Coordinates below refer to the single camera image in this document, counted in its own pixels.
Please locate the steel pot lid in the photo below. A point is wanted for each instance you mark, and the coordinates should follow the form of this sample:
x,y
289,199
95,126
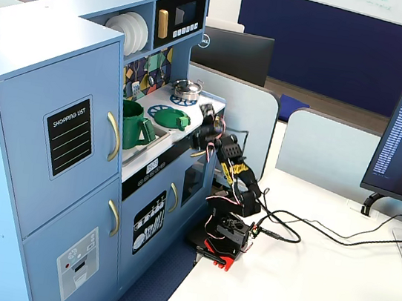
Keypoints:
x,y
186,85

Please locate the metal slotted spatula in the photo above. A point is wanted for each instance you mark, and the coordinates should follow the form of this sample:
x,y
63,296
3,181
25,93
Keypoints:
x,y
135,89

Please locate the metal ladle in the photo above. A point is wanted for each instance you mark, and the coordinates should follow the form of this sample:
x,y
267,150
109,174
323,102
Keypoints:
x,y
152,80

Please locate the blue seat cushion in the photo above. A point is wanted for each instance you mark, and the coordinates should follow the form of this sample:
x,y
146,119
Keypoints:
x,y
293,105

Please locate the green plastic pitcher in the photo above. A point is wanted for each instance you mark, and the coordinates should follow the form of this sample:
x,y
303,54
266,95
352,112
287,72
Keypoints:
x,y
131,125

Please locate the small metal spoon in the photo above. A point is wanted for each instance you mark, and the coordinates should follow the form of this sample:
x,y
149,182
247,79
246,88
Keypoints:
x,y
163,73

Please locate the blue oven door with window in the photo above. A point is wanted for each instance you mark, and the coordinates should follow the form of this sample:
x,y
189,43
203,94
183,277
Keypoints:
x,y
194,194

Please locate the black toy microwave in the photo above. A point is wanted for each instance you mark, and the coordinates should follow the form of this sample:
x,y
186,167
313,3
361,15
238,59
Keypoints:
x,y
197,0

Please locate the pale grey desk divider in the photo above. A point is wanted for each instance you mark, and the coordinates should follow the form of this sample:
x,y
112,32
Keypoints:
x,y
328,153
249,123

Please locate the fridge door with shopping list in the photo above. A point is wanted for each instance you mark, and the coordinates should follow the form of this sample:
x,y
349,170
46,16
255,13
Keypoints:
x,y
20,132

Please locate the white toy plate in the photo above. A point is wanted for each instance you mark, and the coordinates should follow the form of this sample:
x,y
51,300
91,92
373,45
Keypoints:
x,y
118,28
144,32
134,32

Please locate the blue toy kitchen unit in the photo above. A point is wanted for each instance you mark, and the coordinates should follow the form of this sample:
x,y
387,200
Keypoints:
x,y
51,43

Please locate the black Dell monitor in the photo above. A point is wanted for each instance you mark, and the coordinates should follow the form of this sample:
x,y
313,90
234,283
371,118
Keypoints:
x,y
233,54

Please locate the blue dishwasher door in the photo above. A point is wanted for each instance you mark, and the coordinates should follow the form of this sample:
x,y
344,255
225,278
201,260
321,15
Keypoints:
x,y
124,259

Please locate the green pitcher lid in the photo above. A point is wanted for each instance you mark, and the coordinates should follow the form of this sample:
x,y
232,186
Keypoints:
x,y
168,117

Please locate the grey toy sink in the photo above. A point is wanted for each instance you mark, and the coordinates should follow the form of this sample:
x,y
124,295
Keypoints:
x,y
159,137

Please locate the fridge door with water dispenser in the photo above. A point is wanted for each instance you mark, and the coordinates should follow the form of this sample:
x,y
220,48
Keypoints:
x,y
50,234

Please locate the green motor controller board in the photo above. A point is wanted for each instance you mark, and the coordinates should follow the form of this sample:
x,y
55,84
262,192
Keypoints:
x,y
255,232

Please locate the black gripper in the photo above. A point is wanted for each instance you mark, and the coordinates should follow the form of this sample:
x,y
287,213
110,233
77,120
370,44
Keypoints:
x,y
200,138

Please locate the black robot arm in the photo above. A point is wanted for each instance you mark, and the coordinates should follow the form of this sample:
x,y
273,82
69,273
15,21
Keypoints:
x,y
249,194

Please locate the red table clamp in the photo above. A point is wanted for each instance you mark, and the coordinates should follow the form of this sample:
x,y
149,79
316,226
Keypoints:
x,y
221,260

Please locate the steel toy pot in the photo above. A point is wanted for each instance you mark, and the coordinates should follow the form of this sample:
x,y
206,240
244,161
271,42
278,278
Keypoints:
x,y
186,95

